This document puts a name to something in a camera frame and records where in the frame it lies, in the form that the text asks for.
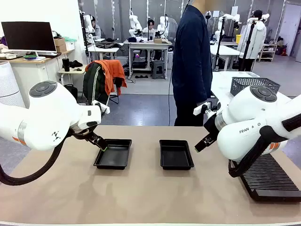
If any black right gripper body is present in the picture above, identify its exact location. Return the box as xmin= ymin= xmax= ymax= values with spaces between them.
xmin=203 ymin=110 xmax=223 ymax=137

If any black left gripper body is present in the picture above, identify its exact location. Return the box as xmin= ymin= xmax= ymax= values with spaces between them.
xmin=69 ymin=125 xmax=100 ymax=142

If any black plastic ESD tray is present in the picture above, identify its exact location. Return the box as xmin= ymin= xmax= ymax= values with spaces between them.
xmin=93 ymin=138 xmax=133 ymax=170
xmin=159 ymin=139 xmax=195 ymax=170

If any person's right forearm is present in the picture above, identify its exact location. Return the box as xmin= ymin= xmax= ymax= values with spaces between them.
xmin=195 ymin=87 xmax=213 ymax=106

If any black backpack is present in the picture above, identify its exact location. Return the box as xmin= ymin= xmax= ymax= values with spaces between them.
xmin=63 ymin=84 xmax=79 ymax=102

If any grey mesh basket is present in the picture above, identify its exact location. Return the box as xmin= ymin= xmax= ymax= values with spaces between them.
xmin=230 ymin=77 xmax=281 ymax=97

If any dark green striped jacket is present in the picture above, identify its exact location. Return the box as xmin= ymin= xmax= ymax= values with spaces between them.
xmin=83 ymin=62 xmax=111 ymax=106

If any small beige table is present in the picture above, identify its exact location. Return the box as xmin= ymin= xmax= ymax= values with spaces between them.
xmin=57 ymin=65 xmax=88 ymax=86

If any person in navy coat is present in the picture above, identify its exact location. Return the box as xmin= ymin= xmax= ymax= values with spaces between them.
xmin=171 ymin=0 xmax=214 ymax=127

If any orange jacket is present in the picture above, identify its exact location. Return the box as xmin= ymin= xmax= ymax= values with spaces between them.
xmin=85 ymin=59 xmax=128 ymax=96

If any black slotted board rack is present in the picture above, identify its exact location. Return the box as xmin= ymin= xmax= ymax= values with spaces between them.
xmin=235 ymin=153 xmax=301 ymax=202

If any long white background table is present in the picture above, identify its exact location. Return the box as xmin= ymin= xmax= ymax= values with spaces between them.
xmin=210 ymin=44 xmax=244 ymax=71

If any black tripod stand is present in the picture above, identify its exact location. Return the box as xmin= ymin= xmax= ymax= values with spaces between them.
xmin=214 ymin=14 xmax=227 ymax=71
xmin=239 ymin=20 xmax=257 ymax=71

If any grey plastic stool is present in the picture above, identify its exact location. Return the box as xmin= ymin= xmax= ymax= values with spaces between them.
xmin=151 ymin=60 xmax=166 ymax=80

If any white cabinet desk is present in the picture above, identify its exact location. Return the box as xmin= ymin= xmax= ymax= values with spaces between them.
xmin=7 ymin=49 xmax=76 ymax=109

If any white storage box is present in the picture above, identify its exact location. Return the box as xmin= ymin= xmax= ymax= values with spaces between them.
xmin=64 ymin=37 xmax=78 ymax=51

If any cardboard box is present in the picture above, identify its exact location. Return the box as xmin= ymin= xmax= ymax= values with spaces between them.
xmin=53 ymin=37 xmax=67 ymax=53

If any metal storage shelf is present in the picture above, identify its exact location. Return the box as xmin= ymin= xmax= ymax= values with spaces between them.
xmin=258 ymin=43 xmax=278 ymax=62

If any person in white hooded jacket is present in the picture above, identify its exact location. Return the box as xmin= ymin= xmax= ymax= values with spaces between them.
xmin=237 ymin=9 xmax=268 ymax=72

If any seated person in grey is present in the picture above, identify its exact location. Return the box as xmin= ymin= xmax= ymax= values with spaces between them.
xmin=89 ymin=15 xmax=102 ymax=40

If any white background work table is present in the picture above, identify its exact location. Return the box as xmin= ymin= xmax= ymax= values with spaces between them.
xmin=123 ymin=39 xmax=173 ymax=80

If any black computer monitor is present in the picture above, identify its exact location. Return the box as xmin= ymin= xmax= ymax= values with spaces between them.
xmin=1 ymin=21 xmax=57 ymax=57

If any seated person with black hair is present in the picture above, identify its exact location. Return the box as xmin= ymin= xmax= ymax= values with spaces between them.
xmin=143 ymin=19 xmax=158 ymax=33

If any black right arm cable sleeve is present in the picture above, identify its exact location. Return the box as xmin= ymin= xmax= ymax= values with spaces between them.
xmin=228 ymin=113 xmax=301 ymax=178

